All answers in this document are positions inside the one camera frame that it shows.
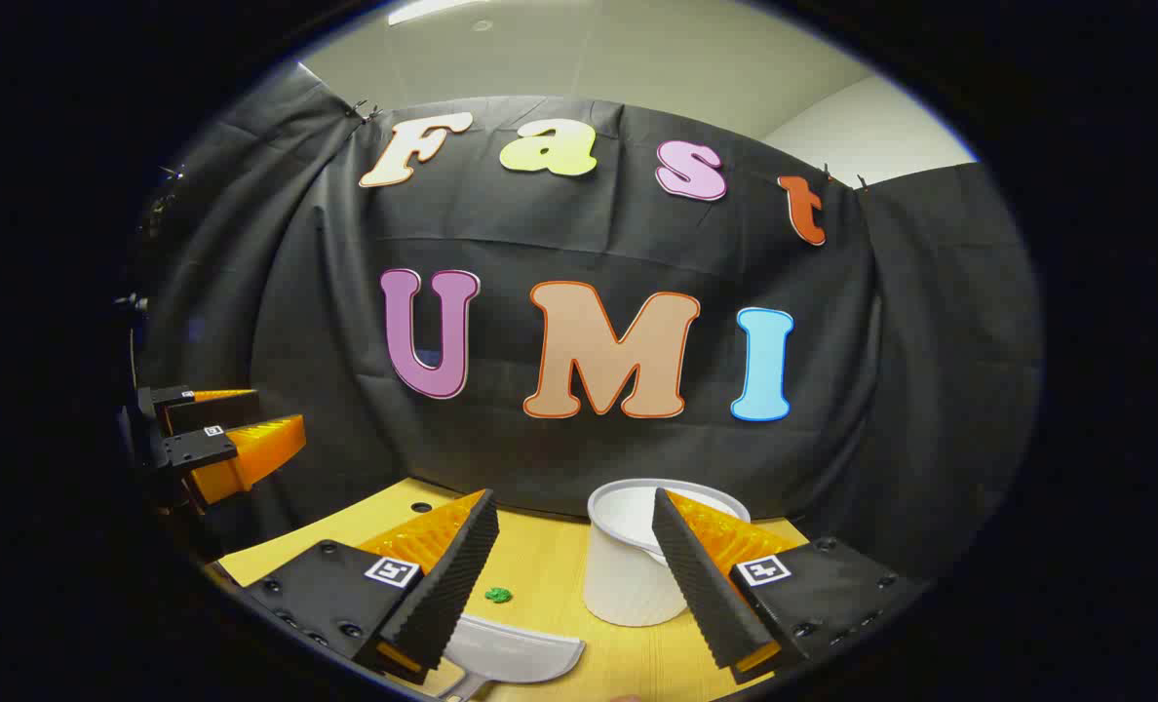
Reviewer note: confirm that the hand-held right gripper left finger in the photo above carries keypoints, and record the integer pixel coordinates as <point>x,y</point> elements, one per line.
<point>450,587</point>

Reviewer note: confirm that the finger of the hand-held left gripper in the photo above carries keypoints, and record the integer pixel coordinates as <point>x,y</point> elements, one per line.
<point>204,415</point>
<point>252,453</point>

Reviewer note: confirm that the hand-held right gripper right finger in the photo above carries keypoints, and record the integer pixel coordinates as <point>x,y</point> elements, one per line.
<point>702,595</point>

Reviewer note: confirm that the green paper ball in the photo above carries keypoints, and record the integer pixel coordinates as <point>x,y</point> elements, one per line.
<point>498,594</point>

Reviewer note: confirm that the white ribbed garbage bin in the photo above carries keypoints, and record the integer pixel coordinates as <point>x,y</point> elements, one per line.
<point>628,575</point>

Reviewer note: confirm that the grey plastic dustpan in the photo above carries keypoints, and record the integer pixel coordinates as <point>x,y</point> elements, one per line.
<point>516,653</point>

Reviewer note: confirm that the wooden desktop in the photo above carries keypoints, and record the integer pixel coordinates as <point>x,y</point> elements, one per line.
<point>550,565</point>

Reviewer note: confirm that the black backdrop cloth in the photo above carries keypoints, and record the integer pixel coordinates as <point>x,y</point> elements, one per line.
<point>559,244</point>

